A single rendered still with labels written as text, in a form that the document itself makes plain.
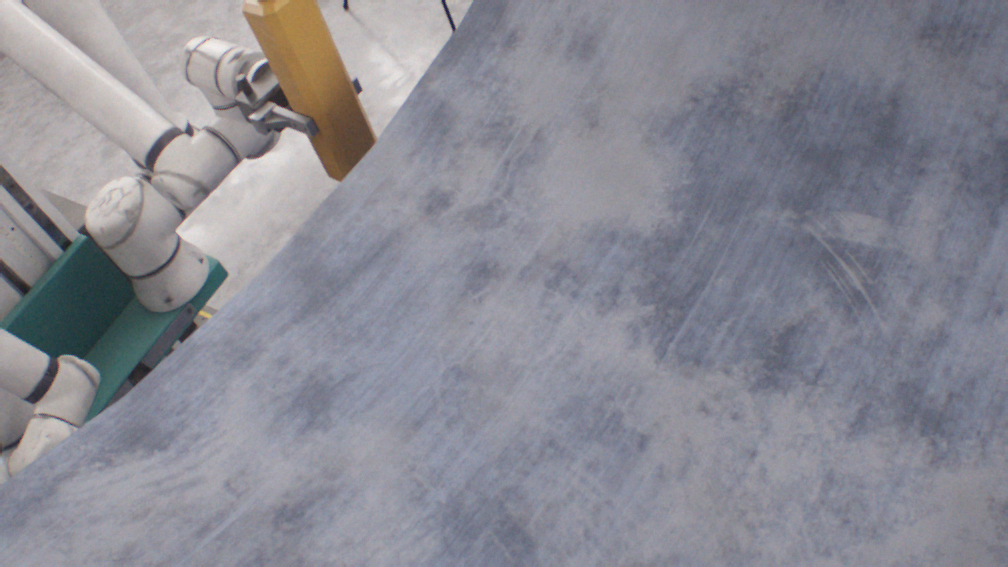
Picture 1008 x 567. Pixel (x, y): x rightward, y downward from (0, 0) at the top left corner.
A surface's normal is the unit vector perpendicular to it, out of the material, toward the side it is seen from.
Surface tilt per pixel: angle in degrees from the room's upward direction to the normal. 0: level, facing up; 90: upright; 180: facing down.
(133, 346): 0
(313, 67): 90
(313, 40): 90
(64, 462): 15
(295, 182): 0
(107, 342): 0
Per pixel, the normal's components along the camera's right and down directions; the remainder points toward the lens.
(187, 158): 0.34, -0.32
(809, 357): -0.23, -0.55
